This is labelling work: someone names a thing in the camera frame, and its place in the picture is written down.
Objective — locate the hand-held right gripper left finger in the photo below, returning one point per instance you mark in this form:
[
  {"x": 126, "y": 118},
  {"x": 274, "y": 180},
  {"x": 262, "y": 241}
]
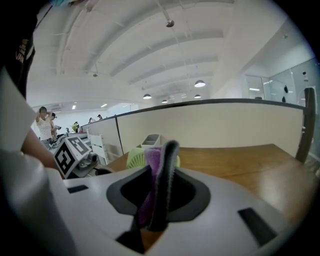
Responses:
[{"x": 95, "y": 220}]

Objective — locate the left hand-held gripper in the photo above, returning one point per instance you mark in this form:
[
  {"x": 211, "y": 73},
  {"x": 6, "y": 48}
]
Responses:
[{"x": 67, "y": 157}]

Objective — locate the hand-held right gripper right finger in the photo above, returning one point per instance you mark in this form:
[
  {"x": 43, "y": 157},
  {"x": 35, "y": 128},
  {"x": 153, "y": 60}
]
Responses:
[{"x": 220, "y": 237}]

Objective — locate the lime green basket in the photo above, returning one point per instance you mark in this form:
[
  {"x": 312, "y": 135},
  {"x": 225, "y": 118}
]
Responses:
[{"x": 136, "y": 158}]

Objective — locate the purple and grey cloth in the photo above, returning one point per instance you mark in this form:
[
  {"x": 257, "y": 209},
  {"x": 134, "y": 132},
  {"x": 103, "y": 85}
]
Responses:
[{"x": 160, "y": 190}]

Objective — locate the person's left forearm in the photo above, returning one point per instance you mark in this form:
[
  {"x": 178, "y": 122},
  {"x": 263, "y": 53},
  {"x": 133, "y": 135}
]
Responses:
[{"x": 40, "y": 150}]

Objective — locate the white wooden chair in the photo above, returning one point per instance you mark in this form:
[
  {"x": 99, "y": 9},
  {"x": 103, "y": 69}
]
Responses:
[{"x": 98, "y": 143}]

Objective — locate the small white partition panel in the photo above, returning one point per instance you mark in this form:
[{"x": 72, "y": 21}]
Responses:
[{"x": 111, "y": 127}]

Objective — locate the yellow-green plant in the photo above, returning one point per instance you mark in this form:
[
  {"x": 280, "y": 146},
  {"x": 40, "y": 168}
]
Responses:
[{"x": 75, "y": 127}]

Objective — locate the grey storage box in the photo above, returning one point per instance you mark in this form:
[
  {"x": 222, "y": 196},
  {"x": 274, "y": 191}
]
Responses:
[{"x": 150, "y": 141}]

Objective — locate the brown wooden table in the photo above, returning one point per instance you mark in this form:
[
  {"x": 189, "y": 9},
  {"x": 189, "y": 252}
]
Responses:
[{"x": 237, "y": 162}]

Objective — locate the large white partition panel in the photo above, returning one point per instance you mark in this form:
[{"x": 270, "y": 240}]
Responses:
[{"x": 212, "y": 125}]

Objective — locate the person's black shirt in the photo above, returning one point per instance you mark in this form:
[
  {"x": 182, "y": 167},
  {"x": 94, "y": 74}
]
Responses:
[{"x": 17, "y": 50}]

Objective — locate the person's blue face mask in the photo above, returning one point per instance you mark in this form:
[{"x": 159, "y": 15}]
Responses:
[{"x": 61, "y": 2}]

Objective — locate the dark wooden post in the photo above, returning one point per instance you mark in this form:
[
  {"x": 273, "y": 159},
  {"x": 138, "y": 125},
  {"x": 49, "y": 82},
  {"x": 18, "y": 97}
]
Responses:
[{"x": 306, "y": 125}]

